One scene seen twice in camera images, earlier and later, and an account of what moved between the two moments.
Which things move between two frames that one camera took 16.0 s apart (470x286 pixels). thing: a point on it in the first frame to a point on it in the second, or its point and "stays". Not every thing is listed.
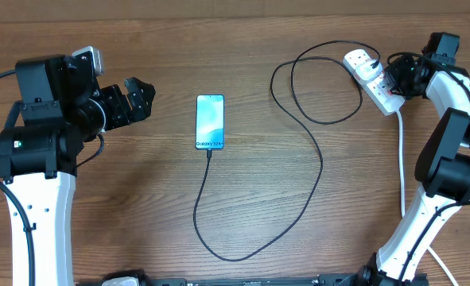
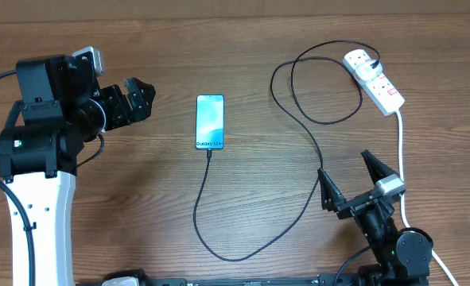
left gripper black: x=123 y=114 stays
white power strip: x=378 y=87 stays
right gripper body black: x=400 y=78 to x=353 y=205
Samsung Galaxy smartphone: x=210 y=121 stays
